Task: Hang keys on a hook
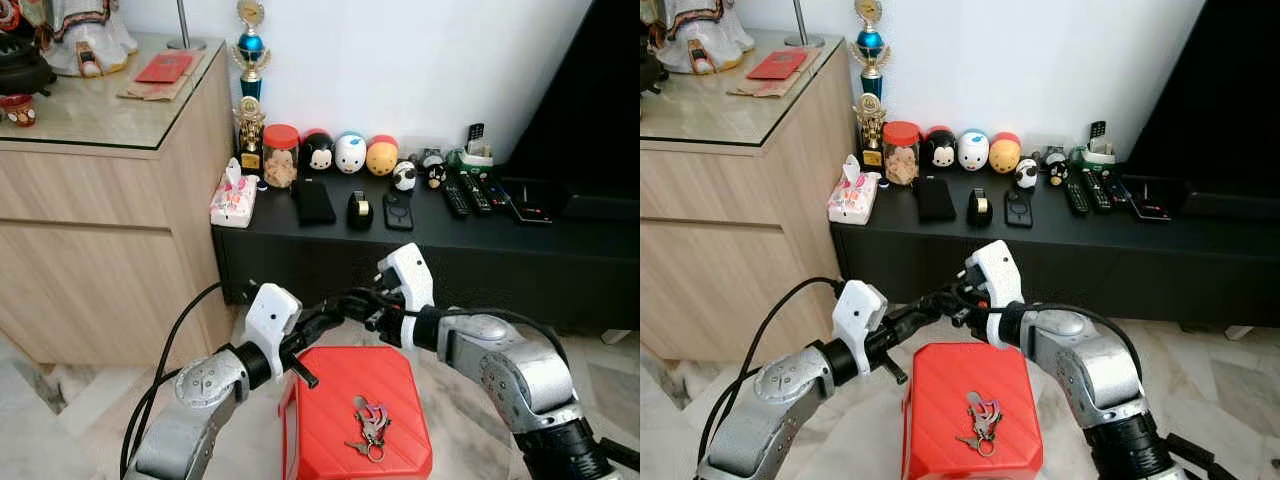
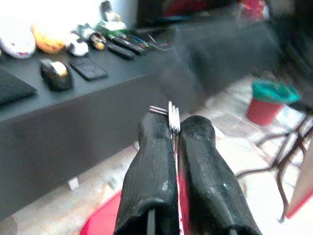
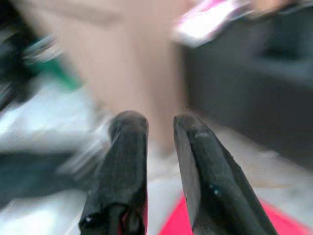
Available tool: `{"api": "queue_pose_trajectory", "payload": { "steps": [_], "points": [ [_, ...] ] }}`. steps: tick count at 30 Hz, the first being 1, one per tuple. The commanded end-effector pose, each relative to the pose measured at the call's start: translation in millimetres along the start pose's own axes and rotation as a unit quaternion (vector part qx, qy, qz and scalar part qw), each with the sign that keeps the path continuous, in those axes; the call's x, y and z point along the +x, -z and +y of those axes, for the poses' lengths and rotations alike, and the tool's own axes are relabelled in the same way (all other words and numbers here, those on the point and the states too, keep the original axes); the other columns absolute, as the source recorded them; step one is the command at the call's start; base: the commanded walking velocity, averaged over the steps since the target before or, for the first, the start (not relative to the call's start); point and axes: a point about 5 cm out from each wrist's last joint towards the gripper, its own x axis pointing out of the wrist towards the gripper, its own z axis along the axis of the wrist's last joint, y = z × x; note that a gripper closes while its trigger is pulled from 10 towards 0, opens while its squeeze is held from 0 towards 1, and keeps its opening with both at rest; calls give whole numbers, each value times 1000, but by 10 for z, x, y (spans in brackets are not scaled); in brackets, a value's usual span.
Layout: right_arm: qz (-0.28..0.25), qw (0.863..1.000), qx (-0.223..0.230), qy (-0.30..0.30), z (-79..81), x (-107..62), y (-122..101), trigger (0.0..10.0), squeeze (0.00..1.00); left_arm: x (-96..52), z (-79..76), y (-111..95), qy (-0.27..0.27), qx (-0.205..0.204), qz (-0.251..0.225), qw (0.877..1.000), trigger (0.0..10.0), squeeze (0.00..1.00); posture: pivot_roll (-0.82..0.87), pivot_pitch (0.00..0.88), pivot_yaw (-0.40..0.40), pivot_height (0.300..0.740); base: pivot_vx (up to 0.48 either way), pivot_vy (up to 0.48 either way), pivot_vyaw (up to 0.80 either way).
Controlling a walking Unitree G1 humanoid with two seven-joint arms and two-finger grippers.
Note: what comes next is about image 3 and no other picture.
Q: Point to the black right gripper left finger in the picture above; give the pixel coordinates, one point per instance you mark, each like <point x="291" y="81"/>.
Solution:
<point x="122" y="171"/>

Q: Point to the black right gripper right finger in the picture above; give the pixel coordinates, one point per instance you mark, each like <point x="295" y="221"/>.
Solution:
<point x="210" y="183"/>

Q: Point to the red plastic stool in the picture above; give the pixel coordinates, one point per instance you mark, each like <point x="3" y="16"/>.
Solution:
<point x="176" y="220"/>

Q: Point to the black low TV cabinet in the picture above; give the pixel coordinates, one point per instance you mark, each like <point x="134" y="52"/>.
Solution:
<point x="244" y="98"/>

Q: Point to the light wooden cabinet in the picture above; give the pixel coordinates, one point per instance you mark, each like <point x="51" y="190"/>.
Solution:
<point x="127" y="61"/>

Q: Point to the green bag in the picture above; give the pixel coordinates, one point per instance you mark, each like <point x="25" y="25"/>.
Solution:
<point x="66" y="73"/>

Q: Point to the pink tissue box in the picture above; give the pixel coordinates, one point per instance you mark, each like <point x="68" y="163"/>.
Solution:
<point x="207" y="24"/>

